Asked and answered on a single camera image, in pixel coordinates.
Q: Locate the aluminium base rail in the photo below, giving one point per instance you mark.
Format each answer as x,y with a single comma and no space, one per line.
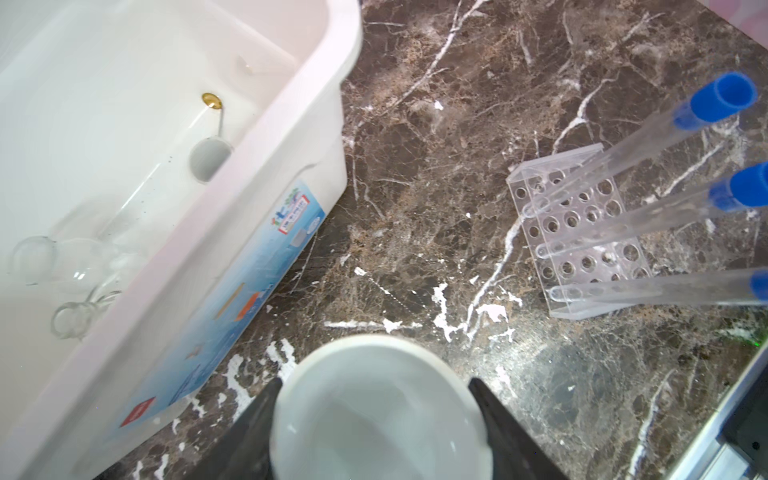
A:
733,442

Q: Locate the white ceramic evaporating dish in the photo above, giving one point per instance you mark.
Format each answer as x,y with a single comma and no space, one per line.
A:
377,407

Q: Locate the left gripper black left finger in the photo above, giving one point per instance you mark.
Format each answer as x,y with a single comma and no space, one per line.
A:
243,452

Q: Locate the small clear glass beaker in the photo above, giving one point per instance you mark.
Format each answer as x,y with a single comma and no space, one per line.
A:
77,265

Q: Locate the clear glass flask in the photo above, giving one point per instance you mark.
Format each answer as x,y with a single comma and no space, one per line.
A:
73,320

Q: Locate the clear plastic test tube rack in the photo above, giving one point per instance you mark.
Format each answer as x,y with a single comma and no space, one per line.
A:
568,268

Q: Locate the test tube with blue cap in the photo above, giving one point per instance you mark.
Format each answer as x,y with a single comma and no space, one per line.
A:
732,287

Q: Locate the white plastic storage bin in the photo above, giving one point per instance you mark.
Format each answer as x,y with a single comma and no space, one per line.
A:
206,135

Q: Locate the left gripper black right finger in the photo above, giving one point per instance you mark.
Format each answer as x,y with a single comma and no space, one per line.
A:
515,454

